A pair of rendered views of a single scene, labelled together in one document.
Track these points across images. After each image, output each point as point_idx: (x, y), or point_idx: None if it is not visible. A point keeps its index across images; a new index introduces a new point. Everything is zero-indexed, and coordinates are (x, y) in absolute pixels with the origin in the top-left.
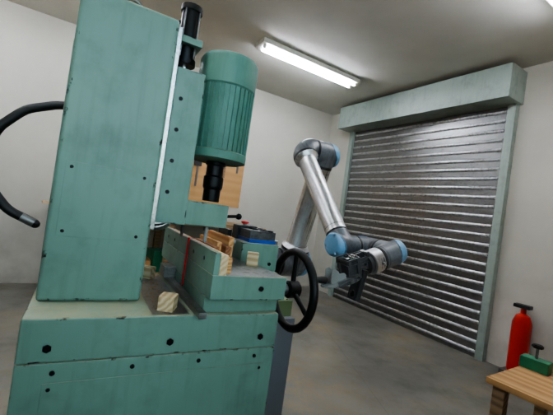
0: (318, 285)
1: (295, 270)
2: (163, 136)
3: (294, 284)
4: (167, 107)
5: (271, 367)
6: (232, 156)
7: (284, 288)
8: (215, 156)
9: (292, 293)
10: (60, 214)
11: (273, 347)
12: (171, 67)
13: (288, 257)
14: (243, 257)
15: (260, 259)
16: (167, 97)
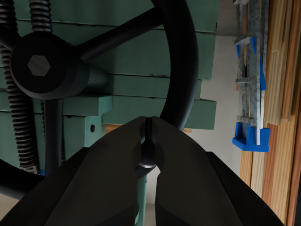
0: (184, 125)
1: (61, 135)
2: (145, 185)
3: (76, 92)
4: (144, 201)
5: (219, 0)
6: (138, 216)
7: (214, 116)
8: (137, 202)
9: (88, 65)
10: None
11: (216, 31)
12: (144, 222)
13: (3, 164)
14: (105, 126)
15: (96, 131)
16: (144, 206)
